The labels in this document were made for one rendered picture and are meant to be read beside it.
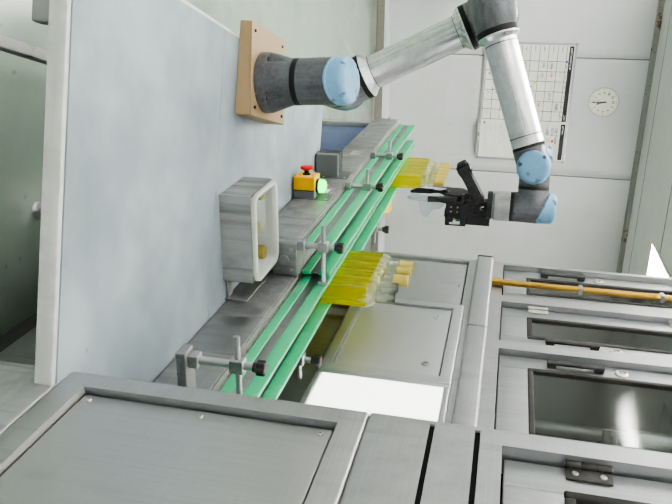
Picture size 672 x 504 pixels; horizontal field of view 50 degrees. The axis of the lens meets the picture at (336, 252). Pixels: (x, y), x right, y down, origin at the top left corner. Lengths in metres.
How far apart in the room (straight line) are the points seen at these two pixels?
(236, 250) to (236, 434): 0.78
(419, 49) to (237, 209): 0.61
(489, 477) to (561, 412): 0.92
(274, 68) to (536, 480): 1.18
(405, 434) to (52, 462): 0.48
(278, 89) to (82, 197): 0.74
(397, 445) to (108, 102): 0.72
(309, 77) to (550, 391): 1.00
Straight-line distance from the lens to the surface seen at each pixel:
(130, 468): 1.03
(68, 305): 1.22
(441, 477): 0.98
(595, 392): 2.00
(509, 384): 1.97
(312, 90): 1.80
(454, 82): 7.81
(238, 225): 1.75
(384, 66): 1.91
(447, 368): 1.91
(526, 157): 1.70
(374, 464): 0.99
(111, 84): 1.30
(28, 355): 2.16
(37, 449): 1.11
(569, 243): 8.21
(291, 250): 1.93
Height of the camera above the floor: 1.40
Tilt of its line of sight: 12 degrees down
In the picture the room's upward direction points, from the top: 95 degrees clockwise
